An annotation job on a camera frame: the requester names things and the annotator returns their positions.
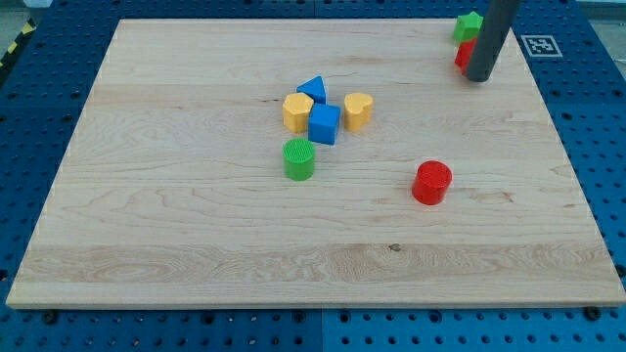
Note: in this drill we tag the green cylinder block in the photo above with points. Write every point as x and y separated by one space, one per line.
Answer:
299 159

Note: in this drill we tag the green star block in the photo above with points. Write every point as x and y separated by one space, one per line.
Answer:
467 27

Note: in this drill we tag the yellow hexagon block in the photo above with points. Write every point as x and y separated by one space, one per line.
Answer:
296 110

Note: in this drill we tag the red cylinder block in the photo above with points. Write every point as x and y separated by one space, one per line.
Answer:
432 181

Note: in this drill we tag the yellow black hazard tape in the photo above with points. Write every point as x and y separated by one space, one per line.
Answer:
17 46

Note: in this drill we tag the grey cylindrical robot arm rod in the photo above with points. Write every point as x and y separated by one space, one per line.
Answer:
496 25

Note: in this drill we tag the yellow heart block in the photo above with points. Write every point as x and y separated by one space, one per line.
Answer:
358 110

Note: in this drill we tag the red block behind rod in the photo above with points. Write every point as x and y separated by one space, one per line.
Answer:
464 54

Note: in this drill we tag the blue cube block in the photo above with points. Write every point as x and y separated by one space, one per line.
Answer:
323 124

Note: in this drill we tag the light wooden board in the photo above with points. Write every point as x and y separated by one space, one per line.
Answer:
172 193

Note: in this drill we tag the white fiducial marker tag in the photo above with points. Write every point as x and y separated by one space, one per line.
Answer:
541 46

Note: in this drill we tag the blue triangle block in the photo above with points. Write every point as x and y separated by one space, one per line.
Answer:
315 89

